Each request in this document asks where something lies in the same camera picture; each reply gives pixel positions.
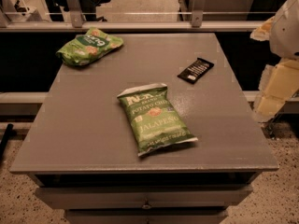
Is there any lower drawer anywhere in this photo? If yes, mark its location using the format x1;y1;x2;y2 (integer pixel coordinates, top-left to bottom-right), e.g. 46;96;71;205
65;209;227;224

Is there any metal railing frame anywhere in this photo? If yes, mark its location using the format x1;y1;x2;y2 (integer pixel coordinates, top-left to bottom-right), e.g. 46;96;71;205
0;0;299;34

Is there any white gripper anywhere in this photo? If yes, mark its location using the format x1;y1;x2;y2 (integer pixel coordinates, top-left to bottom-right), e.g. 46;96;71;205
250;17;299;122

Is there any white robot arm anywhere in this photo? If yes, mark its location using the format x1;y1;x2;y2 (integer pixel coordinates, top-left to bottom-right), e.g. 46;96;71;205
250;0;299;122

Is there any green rice chip bag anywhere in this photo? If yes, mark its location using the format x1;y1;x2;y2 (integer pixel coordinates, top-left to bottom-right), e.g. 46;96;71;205
56;28;123;66

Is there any black snack packet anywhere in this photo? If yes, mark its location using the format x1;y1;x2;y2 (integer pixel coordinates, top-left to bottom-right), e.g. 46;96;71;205
178;58;214;84

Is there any green jalapeno chip bag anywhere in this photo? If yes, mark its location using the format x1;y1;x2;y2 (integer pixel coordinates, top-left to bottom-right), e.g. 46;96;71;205
117;83;198;157

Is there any grey drawer cabinet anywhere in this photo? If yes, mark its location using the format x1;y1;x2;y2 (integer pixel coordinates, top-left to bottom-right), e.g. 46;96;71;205
11;33;278;213

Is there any upper drawer with knob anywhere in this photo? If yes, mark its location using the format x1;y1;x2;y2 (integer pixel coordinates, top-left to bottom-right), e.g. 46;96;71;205
35;185;253;210

